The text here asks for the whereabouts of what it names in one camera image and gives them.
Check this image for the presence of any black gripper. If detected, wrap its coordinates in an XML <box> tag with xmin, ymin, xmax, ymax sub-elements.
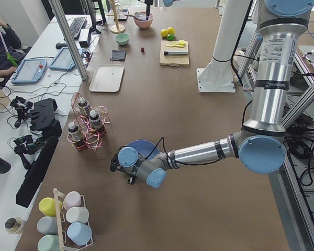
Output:
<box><xmin>110</xmin><ymin>153</ymin><xmax>136</xmax><ymax>185</ymax></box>

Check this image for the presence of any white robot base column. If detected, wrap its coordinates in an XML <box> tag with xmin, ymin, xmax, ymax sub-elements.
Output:
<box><xmin>197</xmin><ymin>0</ymin><xmax>253</xmax><ymax>93</ymax></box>

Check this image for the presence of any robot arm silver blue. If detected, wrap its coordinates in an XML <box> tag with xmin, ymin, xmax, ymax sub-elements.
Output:
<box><xmin>110</xmin><ymin>1</ymin><xmax>314</xmax><ymax>188</ymax></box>

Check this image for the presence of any blue plate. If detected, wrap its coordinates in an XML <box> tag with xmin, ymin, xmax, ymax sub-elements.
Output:
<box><xmin>127</xmin><ymin>140</ymin><xmax>160</xmax><ymax>160</ymax></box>

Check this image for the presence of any metal ice scoop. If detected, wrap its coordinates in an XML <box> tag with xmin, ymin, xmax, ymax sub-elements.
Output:
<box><xmin>125</xmin><ymin>12</ymin><xmax>147</xmax><ymax>20</ymax></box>

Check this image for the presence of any pink bowl with ice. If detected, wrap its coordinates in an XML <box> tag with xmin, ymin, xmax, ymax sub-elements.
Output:
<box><xmin>133</xmin><ymin>13</ymin><xmax>153</xmax><ymax>29</ymax></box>

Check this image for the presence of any wooden mug tree stand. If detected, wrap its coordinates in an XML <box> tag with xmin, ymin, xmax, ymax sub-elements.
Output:
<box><xmin>108</xmin><ymin>0</ymin><xmax>126</xmax><ymax>34</ymax></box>

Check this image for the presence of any mint green bowl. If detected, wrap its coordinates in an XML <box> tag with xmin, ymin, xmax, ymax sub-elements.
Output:
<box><xmin>115</xmin><ymin>33</ymin><xmax>130</xmax><ymax>45</ymax></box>

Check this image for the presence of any yellow plastic knife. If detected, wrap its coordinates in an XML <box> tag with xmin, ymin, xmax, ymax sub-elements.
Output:
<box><xmin>164</xmin><ymin>43</ymin><xmax>186</xmax><ymax>48</ymax></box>

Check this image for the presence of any lemon slice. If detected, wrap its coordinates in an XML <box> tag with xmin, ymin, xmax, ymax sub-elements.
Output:
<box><xmin>178</xmin><ymin>40</ymin><xmax>186</xmax><ymax>45</ymax></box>

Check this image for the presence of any dark grey folded cloth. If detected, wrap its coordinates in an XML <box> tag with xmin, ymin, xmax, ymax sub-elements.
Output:
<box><xmin>110</xmin><ymin>50</ymin><xmax>127</xmax><ymax>61</ymax></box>

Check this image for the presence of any wooden cutting board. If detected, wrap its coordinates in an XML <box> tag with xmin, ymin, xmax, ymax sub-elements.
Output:
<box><xmin>159</xmin><ymin>40</ymin><xmax>189</xmax><ymax>66</ymax></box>

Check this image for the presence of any white cup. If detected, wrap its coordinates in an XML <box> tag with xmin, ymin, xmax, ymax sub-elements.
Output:
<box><xmin>65</xmin><ymin>207</ymin><xmax>89</xmax><ymax>224</ymax></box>

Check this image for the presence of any pink cup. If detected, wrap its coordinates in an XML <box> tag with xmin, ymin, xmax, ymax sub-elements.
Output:
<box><xmin>63</xmin><ymin>191</ymin><xmax>82</xmax><ymax>210</ymax></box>

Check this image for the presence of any dark sauce bottle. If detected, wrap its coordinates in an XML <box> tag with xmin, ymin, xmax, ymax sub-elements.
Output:
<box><xmin>88</xmin><ymin>110</ymin><xmax>102</xmax><ymax>130</ymax></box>
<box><xmin>68</xmin><ymin>122</ymin><xmax>84</xmax><ymax>150</ymax></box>
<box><xmin>78</xmin><ymin>97</ymin><xmax>91</xmax><ymax>116</ymax></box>

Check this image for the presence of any black keyboard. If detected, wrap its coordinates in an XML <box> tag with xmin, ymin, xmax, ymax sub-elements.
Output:
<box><xmin>69</xmin><ymin>17</ymin><xmax>87</xmax><ymax>39</ymax></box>

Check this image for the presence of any blue cup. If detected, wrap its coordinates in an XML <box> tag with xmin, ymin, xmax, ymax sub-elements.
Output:
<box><xmin>67</xmin><ymin>222</ymin><xmax>92</xmax><ymax>246</ymax></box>

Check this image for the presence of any beige rectangular tray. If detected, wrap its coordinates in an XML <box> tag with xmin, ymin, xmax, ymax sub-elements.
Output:
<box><xmin>89</xmin><ymin>64</ymin><xmax>125</xmax><ymax>93</ymax></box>

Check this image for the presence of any yellow cup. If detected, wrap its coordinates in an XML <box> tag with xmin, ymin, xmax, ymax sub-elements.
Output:
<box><xmin>38</xmin><ymin>197</ymin><xmax>56</xmax><ymax>216</ymax></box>

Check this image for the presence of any grey cup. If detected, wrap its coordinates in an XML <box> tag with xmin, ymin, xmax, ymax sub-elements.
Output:
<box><xmin>37</xmin><ymin>216</ymin><xmax>58</xmax><ymax>235</ymax></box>

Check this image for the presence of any black computer mouse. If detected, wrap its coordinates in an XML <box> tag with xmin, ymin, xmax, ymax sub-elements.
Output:
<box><xmin>55</xmin><ymin>42</ymin><xmax>67</xmax><ymax>50</ymax></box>

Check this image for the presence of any mint green cup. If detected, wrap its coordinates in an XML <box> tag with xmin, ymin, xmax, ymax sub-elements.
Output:
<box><xmin>37</xmin><ymin>235</ymin><xmax>60</xmax><ymax>251</ymax></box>

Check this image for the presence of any tape roll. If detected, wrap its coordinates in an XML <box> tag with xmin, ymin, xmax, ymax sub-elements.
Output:
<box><xmin>4</xmin><ymin>217</ymin><xmax>26</xmax><ymax>234</ymax></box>

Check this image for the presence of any blue teach pendant tablet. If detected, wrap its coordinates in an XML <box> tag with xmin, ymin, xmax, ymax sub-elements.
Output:
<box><xmin>11</xmin><ymin>58</ymin><xmax>47</xmax><ymax>85</ymax></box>

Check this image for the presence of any seated person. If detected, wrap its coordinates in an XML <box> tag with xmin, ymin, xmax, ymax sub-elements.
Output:
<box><xmin>0</xmin><ymin>18</ymin><xmax>25</xmax><ymax>88</ymax></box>

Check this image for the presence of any black handled knife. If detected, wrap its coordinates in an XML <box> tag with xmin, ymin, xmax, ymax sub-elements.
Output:
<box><xmin>163</xmin><ymin>51</ymin><xmax>189</xmax><ymax>56</ymax></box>

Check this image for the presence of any copper wire bottle rack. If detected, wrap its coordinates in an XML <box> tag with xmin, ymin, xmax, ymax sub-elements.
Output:
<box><xmin>67</xmin><ymin>92</ymin><xmax>110</xmax><ymax>152</ymax></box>

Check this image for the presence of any white wire cup rack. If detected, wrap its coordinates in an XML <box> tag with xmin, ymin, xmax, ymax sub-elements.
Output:
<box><xmin>53</xmin><ymin>188</ymin><xmax>94</xmax><ymax>250</ymax></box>

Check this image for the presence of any aluminium frame post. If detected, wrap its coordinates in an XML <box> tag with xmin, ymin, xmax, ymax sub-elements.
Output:
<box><xmin>49</xmin><ymin>0</ymin><xmax>88</xmax><ymax>81</ymax></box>

